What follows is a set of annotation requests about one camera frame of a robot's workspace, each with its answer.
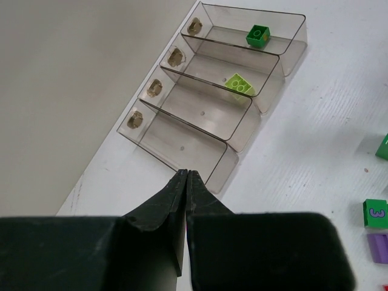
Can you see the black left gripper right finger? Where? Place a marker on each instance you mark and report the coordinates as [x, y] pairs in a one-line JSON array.
[[261, 251]]

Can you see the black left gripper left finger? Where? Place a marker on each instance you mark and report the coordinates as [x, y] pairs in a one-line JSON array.
[[141, 250]]

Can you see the lime green lego brick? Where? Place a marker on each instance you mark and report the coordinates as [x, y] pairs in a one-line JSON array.
[[241, 87]]

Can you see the green square lego brick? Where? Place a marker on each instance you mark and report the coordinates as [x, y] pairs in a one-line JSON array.
[[258, 36]]

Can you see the clear bin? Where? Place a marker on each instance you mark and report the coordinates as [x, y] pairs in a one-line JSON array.
[[288, 31], [178, 144], [228, 116], [246, 71]]

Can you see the purple slope lego brick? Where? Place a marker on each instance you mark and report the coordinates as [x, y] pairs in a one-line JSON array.
[[378, 247]]

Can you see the green numbered lego brick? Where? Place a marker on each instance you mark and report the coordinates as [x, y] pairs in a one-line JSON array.
[[375, 213]]

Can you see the green arch lego brick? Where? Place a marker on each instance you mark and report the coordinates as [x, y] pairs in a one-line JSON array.
[[382, 151]]

